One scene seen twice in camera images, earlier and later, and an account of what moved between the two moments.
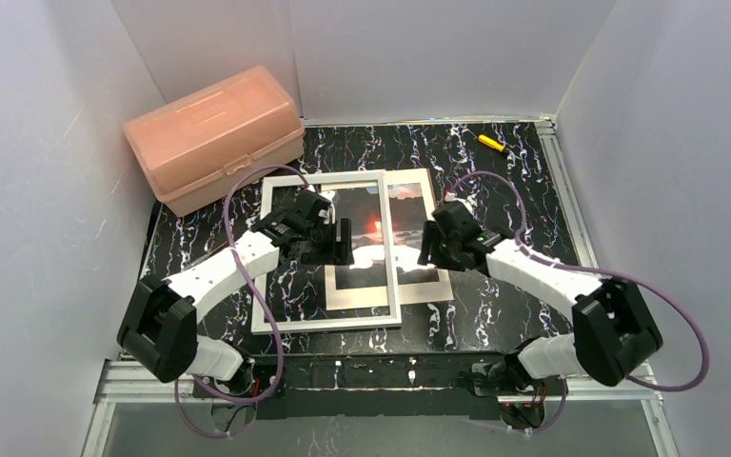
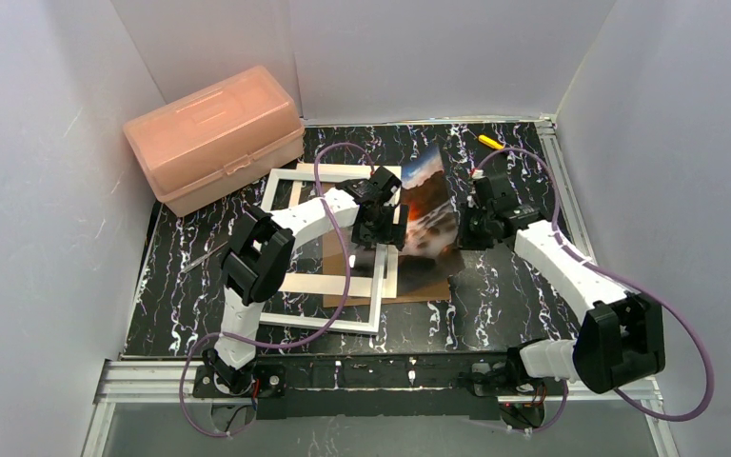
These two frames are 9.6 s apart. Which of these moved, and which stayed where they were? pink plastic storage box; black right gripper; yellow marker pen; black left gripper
Moved: black left gripper; black right gripper
Stayed: yellow marker pen; pink plastic storage box
